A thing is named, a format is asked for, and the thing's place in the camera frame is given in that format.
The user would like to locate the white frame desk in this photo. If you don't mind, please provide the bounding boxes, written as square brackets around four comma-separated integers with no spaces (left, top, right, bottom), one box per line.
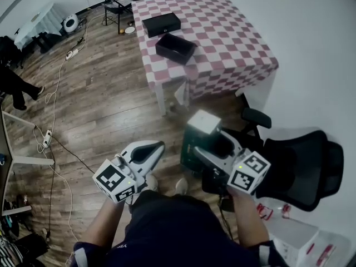
[0,109,55,217]

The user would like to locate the white floor cable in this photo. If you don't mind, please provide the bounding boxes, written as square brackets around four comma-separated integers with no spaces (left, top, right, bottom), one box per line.
[44,57,69,133]
[32,126,81,245]

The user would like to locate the black bag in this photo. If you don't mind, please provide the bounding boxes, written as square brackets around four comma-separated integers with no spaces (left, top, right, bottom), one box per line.
[13,232,51,261]

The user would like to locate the black box lid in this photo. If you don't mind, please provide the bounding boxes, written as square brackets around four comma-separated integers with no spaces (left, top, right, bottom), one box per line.
[141,12,182,38]

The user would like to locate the white round appliance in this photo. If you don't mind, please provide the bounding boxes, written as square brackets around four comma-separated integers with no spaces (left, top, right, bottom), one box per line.
[62,14,80,33]

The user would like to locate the person's white shoe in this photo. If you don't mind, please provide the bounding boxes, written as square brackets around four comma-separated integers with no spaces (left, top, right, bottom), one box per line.
[144,174,160,192]
[175,177,190,196]

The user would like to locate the person's left hand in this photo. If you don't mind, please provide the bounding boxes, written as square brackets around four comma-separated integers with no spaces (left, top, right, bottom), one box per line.
[113,153,134,178]

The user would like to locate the red and white packet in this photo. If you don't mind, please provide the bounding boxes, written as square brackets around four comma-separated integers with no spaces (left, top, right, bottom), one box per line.
[281,204,293,220]
[255,202,274,222]

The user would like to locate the pink checkered tablecloth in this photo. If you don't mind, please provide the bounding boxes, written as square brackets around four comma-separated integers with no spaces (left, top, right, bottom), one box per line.
[131,0,280,101]

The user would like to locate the person's left forearm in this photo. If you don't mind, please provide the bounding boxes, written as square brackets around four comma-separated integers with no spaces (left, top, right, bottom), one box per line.
[80,196,132,250]

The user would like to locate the black floor cable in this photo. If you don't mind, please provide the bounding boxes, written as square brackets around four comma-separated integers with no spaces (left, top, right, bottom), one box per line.
[46,134,96,233]

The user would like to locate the person's dark clothing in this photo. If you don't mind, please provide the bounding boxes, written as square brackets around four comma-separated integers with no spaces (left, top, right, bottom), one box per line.
[72,189,282,267]

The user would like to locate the black office chair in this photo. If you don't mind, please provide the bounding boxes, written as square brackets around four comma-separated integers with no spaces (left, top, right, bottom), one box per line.
[240,107,345,212]

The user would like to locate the table with white cloth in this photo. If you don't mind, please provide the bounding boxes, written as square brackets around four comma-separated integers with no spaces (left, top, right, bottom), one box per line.
[13,1,62,50]

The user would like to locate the black folding chair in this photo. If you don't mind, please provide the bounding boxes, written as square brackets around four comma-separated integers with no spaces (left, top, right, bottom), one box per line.
[93,0,134,34]

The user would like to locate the person's left white shoe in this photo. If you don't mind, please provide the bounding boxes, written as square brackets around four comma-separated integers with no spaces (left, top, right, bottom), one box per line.
[144,174,160,192]

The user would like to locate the person's right forearm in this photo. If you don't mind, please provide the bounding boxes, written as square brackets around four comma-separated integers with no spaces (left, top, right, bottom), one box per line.
[231,191,270,246]

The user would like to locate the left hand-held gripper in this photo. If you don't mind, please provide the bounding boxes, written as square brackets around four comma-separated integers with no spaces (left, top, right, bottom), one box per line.
[92,140,166,204]

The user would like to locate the black box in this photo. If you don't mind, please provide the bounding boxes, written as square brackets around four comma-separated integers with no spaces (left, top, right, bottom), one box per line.
[155,33,199,66]

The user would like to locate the striped cloth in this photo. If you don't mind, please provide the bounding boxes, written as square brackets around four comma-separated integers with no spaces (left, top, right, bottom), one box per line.
[0,232,24,267]

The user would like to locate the green tissue pack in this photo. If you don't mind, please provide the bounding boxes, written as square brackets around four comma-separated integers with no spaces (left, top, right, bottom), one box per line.
[180,109,223,175]

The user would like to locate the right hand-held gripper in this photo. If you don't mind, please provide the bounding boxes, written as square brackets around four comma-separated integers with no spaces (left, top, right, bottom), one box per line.
[193,129,272,197]

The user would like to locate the person's right white shoe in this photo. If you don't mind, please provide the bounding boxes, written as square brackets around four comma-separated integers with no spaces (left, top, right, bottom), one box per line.
[175,177,190,196]

